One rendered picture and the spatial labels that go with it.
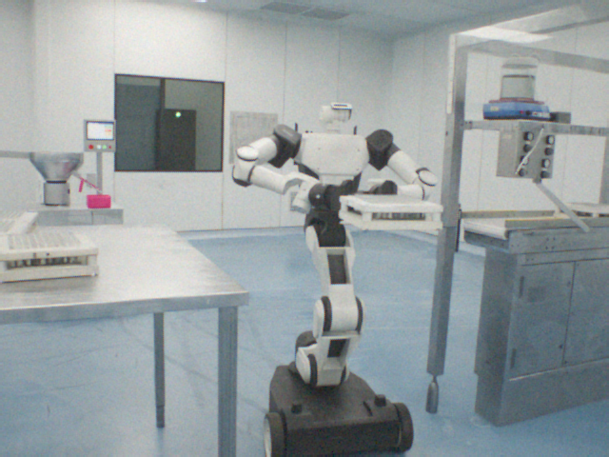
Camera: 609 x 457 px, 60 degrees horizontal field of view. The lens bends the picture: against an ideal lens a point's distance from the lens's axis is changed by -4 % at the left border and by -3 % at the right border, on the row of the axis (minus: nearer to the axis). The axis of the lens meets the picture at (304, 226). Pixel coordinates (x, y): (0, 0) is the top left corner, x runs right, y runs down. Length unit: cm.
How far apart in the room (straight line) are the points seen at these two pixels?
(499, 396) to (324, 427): 89
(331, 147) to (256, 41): 535
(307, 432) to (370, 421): 26
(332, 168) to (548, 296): 117
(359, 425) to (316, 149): 110
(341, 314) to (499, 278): 80
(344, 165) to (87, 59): 499
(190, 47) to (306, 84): 169
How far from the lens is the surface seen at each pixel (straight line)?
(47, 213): 394
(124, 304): 124
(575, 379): 304
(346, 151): 221
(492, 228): 240
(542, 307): 269
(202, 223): 717
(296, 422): 219
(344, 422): 224
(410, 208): 159
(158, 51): 701
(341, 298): 214
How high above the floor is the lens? 124
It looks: 9 degrees down
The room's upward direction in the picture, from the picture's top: 2 degrees clockwise
